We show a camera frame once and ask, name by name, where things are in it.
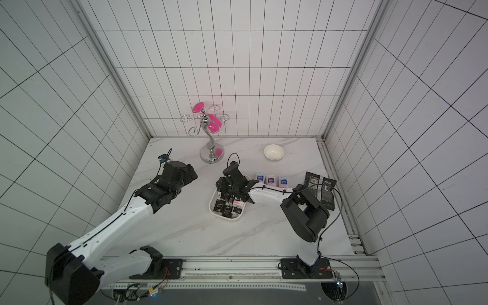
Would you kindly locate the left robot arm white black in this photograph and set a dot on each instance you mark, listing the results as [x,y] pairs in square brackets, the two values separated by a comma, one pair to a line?
[75,272]

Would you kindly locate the pink cup lower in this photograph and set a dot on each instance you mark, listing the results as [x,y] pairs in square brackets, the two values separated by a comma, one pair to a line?
[215,123]

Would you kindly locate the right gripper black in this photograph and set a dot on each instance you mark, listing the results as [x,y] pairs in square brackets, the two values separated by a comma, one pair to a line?
[230,192]

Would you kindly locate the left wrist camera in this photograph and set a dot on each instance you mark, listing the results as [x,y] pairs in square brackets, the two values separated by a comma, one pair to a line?
[163,158]

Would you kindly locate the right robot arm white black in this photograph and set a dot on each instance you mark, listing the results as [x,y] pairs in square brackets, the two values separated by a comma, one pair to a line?
[306,207]

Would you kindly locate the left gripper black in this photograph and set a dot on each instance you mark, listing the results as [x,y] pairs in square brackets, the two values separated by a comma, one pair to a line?
[187,176]

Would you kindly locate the black snack bag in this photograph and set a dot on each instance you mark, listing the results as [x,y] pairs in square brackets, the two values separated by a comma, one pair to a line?
[326,192]
[313,181]

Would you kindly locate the pink Tempo tissue pack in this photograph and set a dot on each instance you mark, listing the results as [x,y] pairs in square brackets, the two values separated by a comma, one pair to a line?
[271,180]
[283,182]
[237,204]
[261,177]

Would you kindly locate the pink cup upper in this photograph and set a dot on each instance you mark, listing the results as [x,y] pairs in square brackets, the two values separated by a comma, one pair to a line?
[199,108]

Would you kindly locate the aluminium mounting rail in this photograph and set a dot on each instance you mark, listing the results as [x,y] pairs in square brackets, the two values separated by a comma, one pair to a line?
[252,272]

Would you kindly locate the pink cup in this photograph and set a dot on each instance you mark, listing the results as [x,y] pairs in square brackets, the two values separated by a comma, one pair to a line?
[215,123]
[199,108]

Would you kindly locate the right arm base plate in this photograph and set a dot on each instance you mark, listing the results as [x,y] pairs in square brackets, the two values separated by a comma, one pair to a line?
[296,269]

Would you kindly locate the chrome cup holder stand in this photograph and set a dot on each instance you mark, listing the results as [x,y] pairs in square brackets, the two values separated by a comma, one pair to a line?
[212,152]

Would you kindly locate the white storage box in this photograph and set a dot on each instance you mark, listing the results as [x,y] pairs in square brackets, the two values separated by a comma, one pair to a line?
[211,204]

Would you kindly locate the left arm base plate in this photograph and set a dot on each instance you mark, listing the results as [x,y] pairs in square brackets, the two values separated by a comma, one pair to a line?
[167,268]

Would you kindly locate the white ceramic bowl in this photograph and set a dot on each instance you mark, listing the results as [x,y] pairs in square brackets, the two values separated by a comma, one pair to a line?
[274,152]

